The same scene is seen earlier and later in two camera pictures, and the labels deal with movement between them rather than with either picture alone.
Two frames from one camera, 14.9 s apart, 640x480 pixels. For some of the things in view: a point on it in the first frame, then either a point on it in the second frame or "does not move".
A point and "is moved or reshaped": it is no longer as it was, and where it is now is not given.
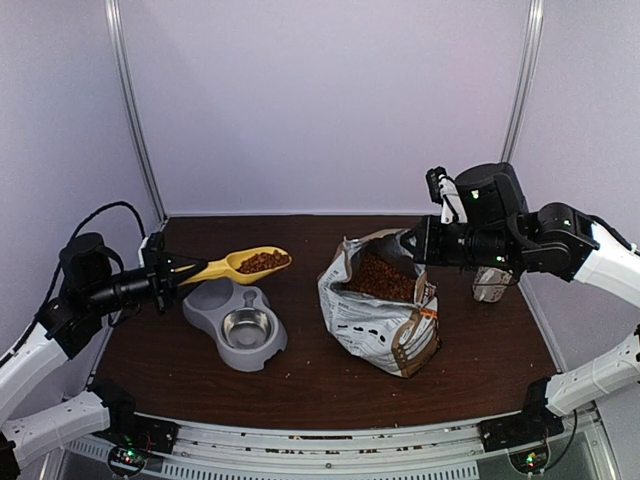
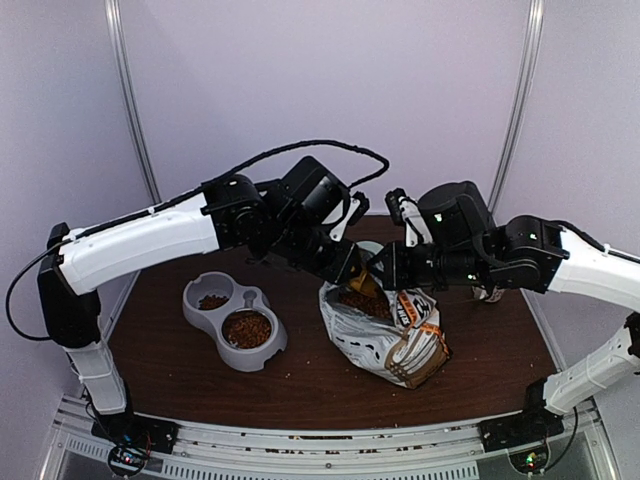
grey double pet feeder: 240,320 does not move
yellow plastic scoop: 245,266 to 364,283
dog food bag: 379,302 is moved or reshaped
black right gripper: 428,253 to 397,278
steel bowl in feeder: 247,328 does not move
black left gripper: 164,288 to 335,271
